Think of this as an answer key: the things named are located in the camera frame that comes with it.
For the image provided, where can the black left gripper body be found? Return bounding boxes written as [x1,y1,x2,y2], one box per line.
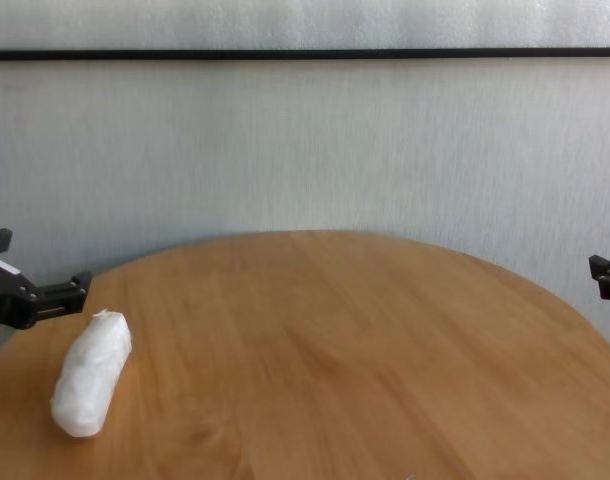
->
[0,254,39,330]

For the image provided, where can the white plastic-wrapped sandbag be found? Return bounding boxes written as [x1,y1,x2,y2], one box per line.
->
[50,308,134,439]

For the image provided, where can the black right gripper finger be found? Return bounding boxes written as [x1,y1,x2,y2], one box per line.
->
[588,253,610,304]

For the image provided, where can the black wall rail strip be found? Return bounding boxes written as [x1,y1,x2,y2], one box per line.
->
[0,47,610,63]

